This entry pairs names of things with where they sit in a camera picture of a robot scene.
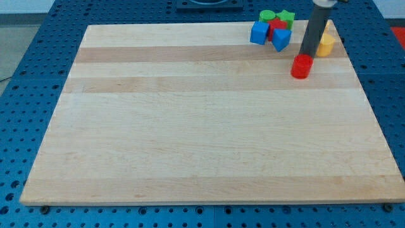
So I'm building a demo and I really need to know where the blue triangle block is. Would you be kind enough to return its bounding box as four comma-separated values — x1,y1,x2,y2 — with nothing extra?
272,28,292,52

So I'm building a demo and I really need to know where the light wooden board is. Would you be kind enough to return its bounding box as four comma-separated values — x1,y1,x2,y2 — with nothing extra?
20,20,404,206

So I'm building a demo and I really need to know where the blue cube block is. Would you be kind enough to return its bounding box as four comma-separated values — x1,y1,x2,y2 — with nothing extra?
250,21,270,45

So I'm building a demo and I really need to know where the red cylinder block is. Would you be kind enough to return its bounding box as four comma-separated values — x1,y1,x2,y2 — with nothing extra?
290,54,313,79

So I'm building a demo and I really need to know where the green cylinder block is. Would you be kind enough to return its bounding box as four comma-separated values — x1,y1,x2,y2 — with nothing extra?
259,9,276,23

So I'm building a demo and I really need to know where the red star block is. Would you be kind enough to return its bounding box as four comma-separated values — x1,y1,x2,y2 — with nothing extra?
268,18,288,41

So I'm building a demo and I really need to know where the green star block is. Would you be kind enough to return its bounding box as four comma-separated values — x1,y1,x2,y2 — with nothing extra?
276,9,296,30

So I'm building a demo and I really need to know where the yellow cylinder block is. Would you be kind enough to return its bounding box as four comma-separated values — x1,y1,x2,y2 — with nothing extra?
316,34,335,57

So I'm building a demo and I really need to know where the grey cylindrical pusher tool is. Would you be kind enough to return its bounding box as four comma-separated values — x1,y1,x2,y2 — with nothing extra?
299,0,337,58

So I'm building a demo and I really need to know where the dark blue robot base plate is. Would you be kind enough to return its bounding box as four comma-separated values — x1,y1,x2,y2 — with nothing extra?
175,0,244,12

